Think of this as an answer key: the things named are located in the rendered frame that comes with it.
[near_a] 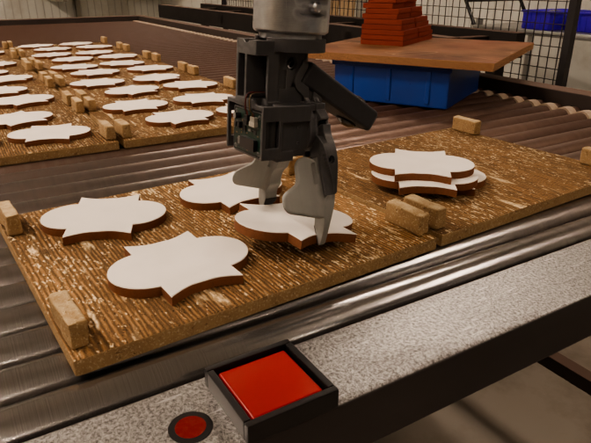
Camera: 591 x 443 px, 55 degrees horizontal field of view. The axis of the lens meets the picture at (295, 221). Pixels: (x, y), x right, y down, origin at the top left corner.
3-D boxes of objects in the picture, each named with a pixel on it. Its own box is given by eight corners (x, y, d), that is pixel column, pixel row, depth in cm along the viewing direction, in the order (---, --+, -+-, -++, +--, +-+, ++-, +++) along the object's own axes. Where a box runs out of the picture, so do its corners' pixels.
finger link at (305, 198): (283, 253, 58) (264, 164, 58) (329, 243, 61) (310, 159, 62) (300, 250, 55) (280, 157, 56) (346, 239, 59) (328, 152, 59)
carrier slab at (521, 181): (625, 182, 88) (628, 172, 88) (441, 247, 67) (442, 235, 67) (451, 134, 115) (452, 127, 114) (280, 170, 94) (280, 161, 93)
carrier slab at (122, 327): (436, 250, 67) (437, 236, 66) (76, 378, 45) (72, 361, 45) (274, 171, 93) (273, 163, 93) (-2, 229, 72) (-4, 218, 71)
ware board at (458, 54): (533, 48, 164) (534, 42, 163) (493, 72, 124) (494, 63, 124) (371, 39, 187) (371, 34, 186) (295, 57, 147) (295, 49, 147)
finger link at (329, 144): (305, 201, 61) (288, 121, 61) (318, 199, 62) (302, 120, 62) (331, 193, 57) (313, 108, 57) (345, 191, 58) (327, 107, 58)
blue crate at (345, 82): (480, 90, 160) (485, 53, 156) (448, 111, 135) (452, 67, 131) (376, 81, 174) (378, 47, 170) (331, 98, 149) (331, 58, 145)
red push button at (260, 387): (324, 404, 43) (324, 389, 43) (253, 435, 40) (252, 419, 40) (284, 362, 48) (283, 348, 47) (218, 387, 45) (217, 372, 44)
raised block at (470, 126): (480, 134, 109) (482, 119, 108) (474, 136, 108) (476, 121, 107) (456, 128, 114) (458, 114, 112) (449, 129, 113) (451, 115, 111)
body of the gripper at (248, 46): (224, 150, 61) (227, 32, 57) (290, 144, 66) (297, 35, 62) (262, 169, 55) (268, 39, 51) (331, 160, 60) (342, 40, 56)
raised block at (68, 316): (92, 346, 47) (87, 316, 45) (69, 353, 46) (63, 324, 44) (72, 314, 51) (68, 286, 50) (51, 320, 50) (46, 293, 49)
